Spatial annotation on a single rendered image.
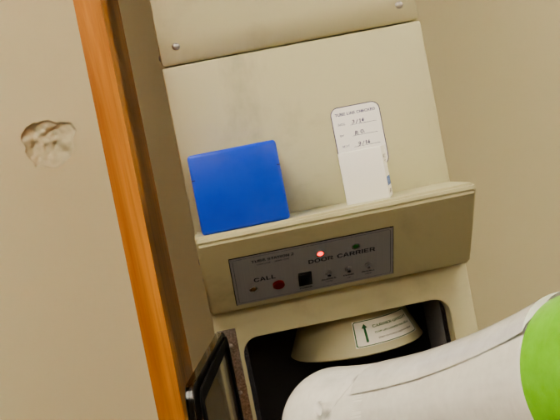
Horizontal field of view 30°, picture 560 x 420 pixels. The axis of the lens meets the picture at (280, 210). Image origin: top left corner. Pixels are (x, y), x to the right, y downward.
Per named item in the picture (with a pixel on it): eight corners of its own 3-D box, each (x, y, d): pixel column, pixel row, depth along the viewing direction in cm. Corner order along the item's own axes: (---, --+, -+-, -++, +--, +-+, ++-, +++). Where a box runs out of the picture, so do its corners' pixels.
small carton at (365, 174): (351, 202, 125) (342, 152, 125) (392, 194, 124) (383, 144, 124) (347, 205, 120) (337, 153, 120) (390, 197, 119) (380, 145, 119)
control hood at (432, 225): (208, 312, 127) (192, 232, 126) (466, 260, 129) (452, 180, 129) (210, 327, 115) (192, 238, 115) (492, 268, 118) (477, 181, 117)
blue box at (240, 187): (202, 231, 126) (187, 157, 125) (282, 214, 126) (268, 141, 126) (202, 236, 116) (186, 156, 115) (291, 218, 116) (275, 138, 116)
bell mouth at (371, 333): (285, 347, 147) (277, 308, 146) (407, 321, 148) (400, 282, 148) (297, 371, 129) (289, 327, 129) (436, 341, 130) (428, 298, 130)
